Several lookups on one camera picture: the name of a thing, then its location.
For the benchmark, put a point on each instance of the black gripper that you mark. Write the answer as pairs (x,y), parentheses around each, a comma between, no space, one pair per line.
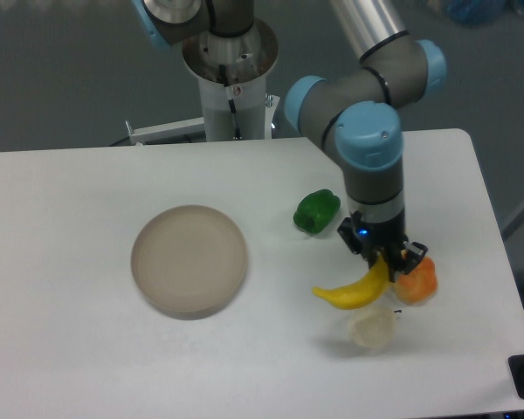
(363,238)

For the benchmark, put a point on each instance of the yellow toy banana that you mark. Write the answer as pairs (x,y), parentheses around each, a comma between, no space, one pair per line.
(361,293)

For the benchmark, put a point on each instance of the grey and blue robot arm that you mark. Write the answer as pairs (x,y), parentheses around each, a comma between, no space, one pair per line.
(353,120)

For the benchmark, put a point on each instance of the green toy bell pepper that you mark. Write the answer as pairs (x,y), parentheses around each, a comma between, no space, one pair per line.
(316,211)

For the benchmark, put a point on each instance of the white toy garlic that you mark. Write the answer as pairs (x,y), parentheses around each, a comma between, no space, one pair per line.
(372,326)

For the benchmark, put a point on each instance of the beige round plate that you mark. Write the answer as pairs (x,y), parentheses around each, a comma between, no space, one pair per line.
(190,261)

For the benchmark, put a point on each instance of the blue plastic bag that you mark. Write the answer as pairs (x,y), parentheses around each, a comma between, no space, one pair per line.
(473,12)

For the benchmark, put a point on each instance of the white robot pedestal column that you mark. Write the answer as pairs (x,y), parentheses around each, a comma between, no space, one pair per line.
(231,75)

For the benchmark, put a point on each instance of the white metal frame bracket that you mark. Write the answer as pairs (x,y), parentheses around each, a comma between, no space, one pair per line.
(183,131)

